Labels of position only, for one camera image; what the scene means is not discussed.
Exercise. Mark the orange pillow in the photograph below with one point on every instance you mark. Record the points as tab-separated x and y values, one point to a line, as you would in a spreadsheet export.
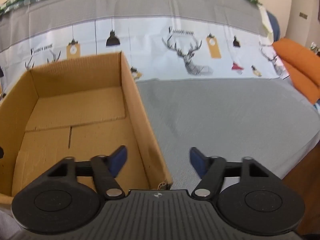
300	62

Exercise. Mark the blue pillow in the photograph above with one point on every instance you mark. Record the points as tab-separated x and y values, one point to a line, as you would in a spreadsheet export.
274	25

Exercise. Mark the wall switch plate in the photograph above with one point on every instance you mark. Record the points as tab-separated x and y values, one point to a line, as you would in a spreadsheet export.
303	15

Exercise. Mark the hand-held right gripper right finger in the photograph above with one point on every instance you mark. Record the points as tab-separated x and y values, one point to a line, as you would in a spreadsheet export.
197	161

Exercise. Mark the brown cardboard box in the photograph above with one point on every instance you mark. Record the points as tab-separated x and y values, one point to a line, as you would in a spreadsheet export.
75	117

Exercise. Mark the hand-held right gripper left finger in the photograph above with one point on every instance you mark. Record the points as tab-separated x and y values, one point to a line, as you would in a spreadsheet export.
119	160

